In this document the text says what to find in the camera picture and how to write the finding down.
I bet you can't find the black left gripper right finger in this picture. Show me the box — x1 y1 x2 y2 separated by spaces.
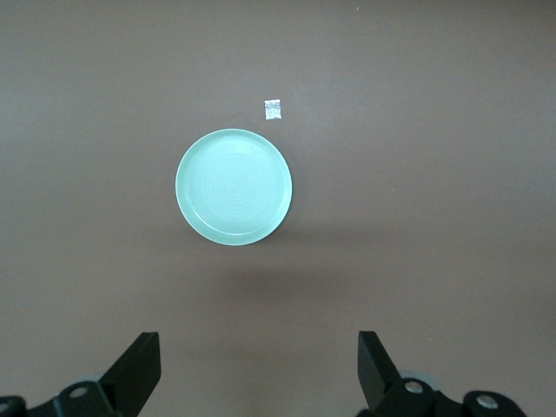
357 330 527 417

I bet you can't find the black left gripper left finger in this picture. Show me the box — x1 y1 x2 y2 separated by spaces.
25 332 162 417

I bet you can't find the pale green round plate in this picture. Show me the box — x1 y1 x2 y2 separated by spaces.
175 128 294 248

